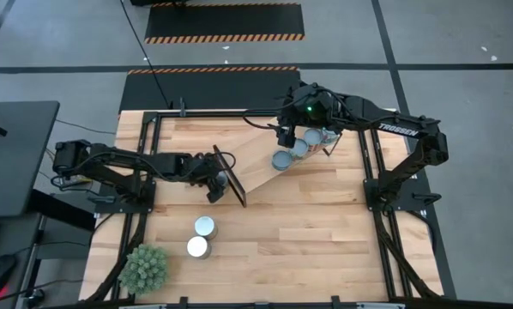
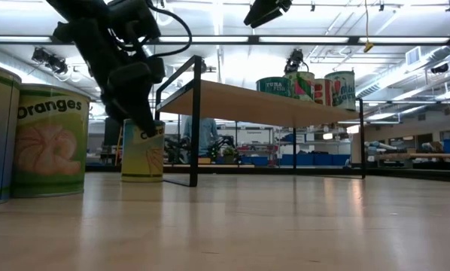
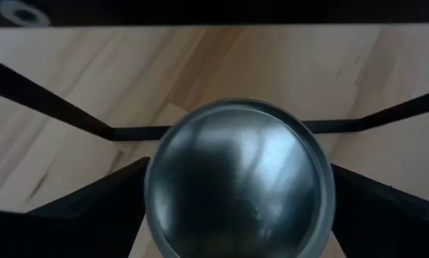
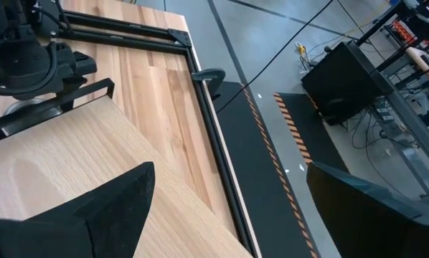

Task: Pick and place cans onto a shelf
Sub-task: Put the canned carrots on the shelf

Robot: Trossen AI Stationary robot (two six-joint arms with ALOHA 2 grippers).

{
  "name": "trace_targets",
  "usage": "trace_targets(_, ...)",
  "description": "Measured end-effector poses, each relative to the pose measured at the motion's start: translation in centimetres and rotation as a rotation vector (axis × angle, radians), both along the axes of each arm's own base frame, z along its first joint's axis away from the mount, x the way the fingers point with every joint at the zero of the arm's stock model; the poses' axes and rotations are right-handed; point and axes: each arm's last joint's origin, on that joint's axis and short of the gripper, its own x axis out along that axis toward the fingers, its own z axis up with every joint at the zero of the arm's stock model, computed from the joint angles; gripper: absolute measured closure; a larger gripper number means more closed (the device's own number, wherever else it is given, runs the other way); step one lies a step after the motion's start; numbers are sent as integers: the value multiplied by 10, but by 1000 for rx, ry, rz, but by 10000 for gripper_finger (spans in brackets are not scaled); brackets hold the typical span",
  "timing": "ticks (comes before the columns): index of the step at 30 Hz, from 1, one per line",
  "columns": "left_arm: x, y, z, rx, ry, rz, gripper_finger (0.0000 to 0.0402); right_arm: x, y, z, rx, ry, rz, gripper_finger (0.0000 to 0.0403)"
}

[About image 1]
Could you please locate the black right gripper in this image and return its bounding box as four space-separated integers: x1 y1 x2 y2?
276 102 310 149

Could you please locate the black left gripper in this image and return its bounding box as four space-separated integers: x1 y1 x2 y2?
187 153 226 204

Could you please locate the watermelon label can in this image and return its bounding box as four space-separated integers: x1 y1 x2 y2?
289 137 311 161

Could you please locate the red tomatoes label can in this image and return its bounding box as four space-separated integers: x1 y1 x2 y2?
303 127 324 151

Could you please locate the teal tuna fish can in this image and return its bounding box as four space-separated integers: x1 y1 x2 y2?
271 149 293 172

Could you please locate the oranges label can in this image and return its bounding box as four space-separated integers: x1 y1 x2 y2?
194 215 219 240

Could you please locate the teal white label can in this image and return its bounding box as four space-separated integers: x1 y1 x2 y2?
320 127 341 147

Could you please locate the blue green label can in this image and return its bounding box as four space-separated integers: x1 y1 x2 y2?
186 235 213 260

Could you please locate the black hazard-striped floor mat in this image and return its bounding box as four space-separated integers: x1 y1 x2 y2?
118 66 304 113
143 2 305 45

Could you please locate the green artificial plant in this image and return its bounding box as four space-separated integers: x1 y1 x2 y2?
118 243 170 296

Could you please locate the black desk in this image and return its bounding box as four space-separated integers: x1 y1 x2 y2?
0 100 61 219

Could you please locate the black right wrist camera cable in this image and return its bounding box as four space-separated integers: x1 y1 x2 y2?
242 109 281 131

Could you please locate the wooden shelf with black frame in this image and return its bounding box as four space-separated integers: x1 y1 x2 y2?
212 114 343 209

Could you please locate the black metal table frame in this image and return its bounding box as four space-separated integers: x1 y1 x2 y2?
80 109 444 309

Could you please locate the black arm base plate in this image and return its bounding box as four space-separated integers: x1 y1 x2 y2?
94 179 157 215
363 178 442 212

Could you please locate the black floor cable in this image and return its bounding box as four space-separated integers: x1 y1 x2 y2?
118 0 174 109

